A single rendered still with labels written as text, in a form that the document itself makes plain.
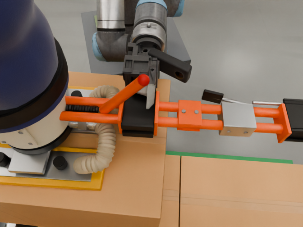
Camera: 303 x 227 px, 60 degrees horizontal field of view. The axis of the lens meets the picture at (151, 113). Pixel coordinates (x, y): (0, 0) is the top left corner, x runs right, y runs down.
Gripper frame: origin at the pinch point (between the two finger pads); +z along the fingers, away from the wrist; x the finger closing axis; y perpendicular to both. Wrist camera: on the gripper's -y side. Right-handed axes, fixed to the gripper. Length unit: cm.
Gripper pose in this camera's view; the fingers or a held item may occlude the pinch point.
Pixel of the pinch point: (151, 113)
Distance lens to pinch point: 58.3
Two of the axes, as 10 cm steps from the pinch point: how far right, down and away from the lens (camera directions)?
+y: -10.0, -0.5, 0.3
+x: 0.0, -5.2, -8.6
